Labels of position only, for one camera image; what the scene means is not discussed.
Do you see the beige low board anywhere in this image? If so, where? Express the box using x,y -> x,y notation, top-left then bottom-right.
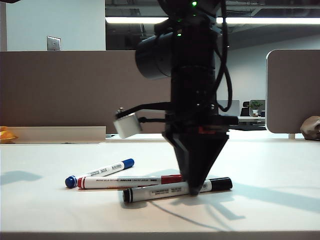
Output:
0,125 -> 107,145

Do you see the grey background screen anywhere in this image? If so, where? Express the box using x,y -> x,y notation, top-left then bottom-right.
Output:
218,99 -> 241,117

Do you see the potted green plant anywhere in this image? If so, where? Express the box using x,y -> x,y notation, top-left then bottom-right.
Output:
249,100 -> 264,118

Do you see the orange yellow object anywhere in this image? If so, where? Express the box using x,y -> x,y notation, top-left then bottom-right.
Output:
0,126 -> 20,144

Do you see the black whiteboard marker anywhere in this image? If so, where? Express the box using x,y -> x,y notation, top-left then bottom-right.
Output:
122,176 -> 234,204

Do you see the brown crumpled cloth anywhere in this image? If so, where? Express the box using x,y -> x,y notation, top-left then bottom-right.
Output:
299,115 -> 320,141

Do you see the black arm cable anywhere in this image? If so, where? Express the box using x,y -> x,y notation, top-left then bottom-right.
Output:
213,0 -> 234,113

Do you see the narrow brown desk partition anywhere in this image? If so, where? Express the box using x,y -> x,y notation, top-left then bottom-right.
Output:
265,49 -> 320,134

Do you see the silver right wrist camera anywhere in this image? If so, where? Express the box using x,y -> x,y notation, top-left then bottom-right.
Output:
113,106 -> 144,139

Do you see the wide brown desk partition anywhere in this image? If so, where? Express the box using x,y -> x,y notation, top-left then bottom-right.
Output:
0,50 -> 174,135

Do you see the metal wall plate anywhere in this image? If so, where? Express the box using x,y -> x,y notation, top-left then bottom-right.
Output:
46,35 -> 62,52

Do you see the red whiteboard marker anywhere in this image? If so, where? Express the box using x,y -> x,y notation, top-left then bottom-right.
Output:
77,174 -> 185,190

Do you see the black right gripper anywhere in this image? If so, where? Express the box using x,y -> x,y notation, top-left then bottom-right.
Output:
161,109 -> 240,197

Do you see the white background desk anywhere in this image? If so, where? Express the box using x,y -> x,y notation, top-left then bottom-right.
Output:
237,115 -> 266,126

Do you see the black office chair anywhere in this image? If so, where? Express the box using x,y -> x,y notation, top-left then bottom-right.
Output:
240,100 -> 251,117

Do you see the blue whiteboard marker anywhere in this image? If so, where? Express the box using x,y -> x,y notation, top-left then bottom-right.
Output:
64,158 -> 136,189

